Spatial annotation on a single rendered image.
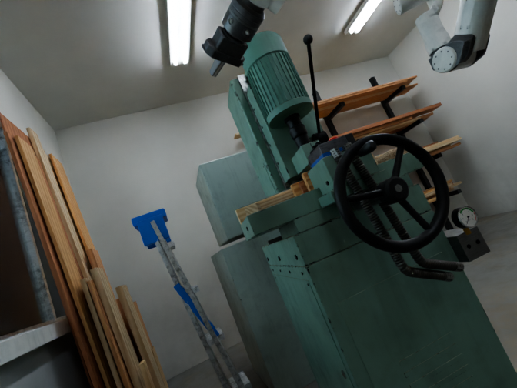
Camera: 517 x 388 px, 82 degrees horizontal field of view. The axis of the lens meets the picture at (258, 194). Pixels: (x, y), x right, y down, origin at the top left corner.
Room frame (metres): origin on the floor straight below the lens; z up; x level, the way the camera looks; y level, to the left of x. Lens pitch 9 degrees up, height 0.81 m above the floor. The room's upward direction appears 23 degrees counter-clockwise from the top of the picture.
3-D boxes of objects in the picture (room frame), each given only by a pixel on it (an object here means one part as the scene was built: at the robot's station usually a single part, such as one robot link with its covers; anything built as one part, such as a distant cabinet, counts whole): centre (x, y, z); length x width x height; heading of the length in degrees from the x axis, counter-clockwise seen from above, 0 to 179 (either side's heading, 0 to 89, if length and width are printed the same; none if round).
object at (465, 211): (0.89, -0.52, 0.65); 0.06 x 0.04 x 0.08; 103
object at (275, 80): (1.04, -0.22, 1.35); 0.18 x 0.18 x 0.31
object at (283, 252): (1.16, -0.19, 0.76); 0.57 x 0.45 x 0.09; 13
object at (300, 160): (1.06, -0.22, 1.03); 0.14 x 0.07 x 0.09; 13
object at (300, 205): (0.93, -0.23, 0.87); 0.61 x 0.30 x 0.06; 103
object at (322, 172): (0.85, -0.25, 0.91); 0.15 x 0.14 x 0.09; 103
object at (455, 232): (0.96, -0.51, 0.58); 0.12 x 0.08 x 0.08; 13
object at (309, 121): (1.28, -0.32, 1.22); 0.09 x 0.08 x 0.15; 13
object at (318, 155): (0.85, -0.25, 0.99); 0.13 x 0.11 x 0.06; 103
